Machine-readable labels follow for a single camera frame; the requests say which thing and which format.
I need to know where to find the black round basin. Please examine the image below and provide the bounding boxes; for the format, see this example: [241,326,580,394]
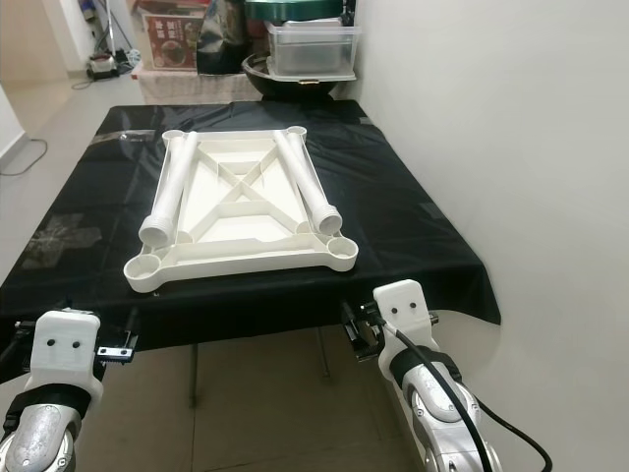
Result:
[241,54,358,99]

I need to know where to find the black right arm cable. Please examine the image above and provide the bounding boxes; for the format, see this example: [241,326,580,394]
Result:
[388,324,554,472]

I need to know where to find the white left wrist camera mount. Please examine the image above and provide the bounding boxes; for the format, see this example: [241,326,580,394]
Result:
[29,308,102,396]

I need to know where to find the small black white appliance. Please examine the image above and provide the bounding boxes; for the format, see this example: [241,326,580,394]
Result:
[86,51,124,82]

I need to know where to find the clear plastic storage box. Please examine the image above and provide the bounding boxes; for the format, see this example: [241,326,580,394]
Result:
[265,20,363,82]

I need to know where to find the small clear tape patch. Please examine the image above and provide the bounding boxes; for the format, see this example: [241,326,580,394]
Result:
[416,200,448,225]

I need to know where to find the black floor cable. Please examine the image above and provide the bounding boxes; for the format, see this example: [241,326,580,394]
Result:
[0,138,50,178]

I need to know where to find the long clear tape strip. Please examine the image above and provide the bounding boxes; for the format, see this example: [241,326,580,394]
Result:
[88,130,158,148]

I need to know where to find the red printed carton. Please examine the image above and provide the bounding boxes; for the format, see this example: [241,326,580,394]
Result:
[143,12,202,70]

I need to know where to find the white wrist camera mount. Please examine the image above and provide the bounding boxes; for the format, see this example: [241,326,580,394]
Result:
[29,308,102,396]
[373,280,440,375]

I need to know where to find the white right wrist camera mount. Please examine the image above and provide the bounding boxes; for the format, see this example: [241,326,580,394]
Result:
[373,280,440,375]

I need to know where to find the dark plastic bag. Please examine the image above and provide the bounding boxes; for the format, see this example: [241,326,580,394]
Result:
[197,0,268,75]

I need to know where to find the dark green round lid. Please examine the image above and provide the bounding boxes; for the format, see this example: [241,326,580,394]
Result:
[244,0,345,23]

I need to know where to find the white plastic table leg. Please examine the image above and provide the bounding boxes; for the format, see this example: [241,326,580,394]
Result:
[138,131,200,249]
[272,128,345,237]

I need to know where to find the cross shaped clear tape patch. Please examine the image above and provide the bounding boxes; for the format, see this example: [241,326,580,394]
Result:
[23,214,104,271]

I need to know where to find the black tablecloth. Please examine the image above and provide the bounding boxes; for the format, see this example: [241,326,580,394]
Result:
[0,98,502,384]

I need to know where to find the white plastic table top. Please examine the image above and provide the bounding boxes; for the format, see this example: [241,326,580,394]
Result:
[123,126,360,294]

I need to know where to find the hanging coloured cables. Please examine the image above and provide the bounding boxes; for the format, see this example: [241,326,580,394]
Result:
[59,0,119,55]

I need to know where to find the pink patterned cloth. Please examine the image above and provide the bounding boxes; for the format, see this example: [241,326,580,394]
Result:
[136,69,261,104]

